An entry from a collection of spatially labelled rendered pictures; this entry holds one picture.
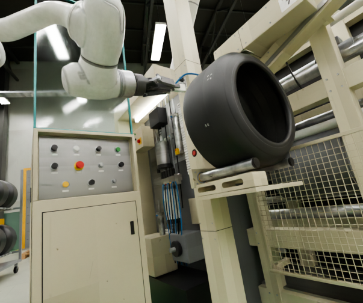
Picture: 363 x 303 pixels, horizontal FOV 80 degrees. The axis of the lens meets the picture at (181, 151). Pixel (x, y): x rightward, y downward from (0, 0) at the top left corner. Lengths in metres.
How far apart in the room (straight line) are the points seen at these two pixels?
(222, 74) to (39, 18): 0.63
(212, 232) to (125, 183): 0.60
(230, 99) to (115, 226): 0.90
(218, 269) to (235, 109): 0.81
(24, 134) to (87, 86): 10.72
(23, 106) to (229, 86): 11.31
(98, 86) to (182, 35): 1.00
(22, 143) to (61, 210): 10.08
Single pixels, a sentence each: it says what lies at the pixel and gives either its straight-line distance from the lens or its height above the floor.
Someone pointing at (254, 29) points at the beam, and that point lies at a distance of 1.50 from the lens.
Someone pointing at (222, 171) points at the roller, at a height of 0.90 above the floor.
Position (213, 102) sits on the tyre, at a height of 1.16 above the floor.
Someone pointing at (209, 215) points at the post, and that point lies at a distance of 1.21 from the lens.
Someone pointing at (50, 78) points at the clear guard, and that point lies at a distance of 1.51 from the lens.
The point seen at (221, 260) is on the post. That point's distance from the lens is 1.24.
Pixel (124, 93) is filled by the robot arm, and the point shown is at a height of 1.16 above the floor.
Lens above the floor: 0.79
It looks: 13 degrees up
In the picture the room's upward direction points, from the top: 9 degrees counter-clockwise
